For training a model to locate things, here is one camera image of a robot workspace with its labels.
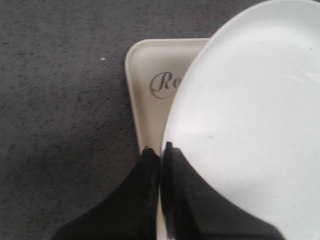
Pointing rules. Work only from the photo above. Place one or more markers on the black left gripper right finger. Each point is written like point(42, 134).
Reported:
point(193, 210)

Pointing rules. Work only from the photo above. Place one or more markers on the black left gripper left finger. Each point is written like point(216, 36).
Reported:
point(128, 213)

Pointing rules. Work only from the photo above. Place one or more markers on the white round plate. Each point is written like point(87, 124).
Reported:
point(247, 115)

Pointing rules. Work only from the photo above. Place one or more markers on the beige rabbit serving tray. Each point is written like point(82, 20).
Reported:
point(154, 69)

